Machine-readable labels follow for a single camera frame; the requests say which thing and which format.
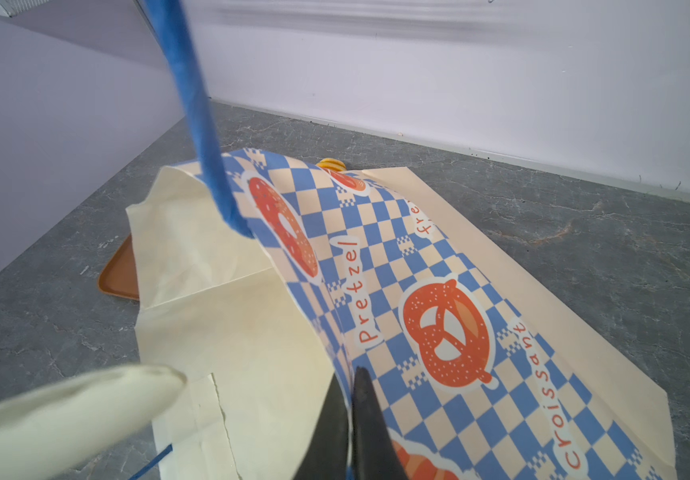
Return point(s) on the metal tongs with white tips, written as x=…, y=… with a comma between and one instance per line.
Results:
x=53, y=428

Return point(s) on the blue checkered paper bag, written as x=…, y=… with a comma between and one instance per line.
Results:
x=261, y=276

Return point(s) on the brown plastic tray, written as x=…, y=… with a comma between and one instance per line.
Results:
x=119, y=276

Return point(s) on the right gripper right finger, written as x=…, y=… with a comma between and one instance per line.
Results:
x=374, y=456

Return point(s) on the ridged long bread loaf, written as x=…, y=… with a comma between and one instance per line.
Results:
x=332, y=165

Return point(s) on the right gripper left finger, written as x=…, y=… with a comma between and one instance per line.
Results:
x=327, y=455

